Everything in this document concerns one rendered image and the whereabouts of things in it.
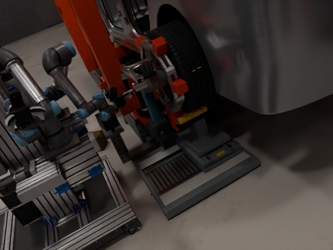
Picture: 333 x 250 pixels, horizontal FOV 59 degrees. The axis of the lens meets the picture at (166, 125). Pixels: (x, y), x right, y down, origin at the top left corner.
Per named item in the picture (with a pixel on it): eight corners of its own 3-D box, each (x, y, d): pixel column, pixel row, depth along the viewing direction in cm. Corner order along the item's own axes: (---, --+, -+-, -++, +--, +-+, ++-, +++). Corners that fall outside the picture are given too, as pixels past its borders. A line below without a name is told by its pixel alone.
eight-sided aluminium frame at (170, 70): (191, 117, 208) (167, 44, 182) (183, 121, 207) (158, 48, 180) (162, 96, 254) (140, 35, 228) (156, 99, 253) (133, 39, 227)
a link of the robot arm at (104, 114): (104, 111, 195) (109, 121, 199) (112, 102, 203) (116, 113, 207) (94, 112, 198) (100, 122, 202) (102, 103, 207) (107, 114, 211)
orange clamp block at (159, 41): (167, 52, 193) (167, 42, 185) (157, 57, 191) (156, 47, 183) (162, 45, 196) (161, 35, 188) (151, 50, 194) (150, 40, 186)
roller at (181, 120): (211, 110, 227) (209, 103, 225) (178, 127, 221) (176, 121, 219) (207, 108, 232) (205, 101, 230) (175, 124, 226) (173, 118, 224)
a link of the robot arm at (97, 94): (91, 99, 189) (99, 113, 194) (104, 90, 195) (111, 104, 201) (84, 98, 194) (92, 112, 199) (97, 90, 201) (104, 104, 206)
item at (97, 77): (149, 135, 289) (141, 116, 278) (140, 140, 287) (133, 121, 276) (100, 79, 499) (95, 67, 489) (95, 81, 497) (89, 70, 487)
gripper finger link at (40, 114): (54, 117, 123) (36, 119, 127) (49, 104, 121) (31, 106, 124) (49, 121, 121) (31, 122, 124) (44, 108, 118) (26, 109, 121)
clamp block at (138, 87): (148, 86, 195) (145, 79, 193) (136, 92, 193) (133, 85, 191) (145, 84, 199) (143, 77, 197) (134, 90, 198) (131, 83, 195)
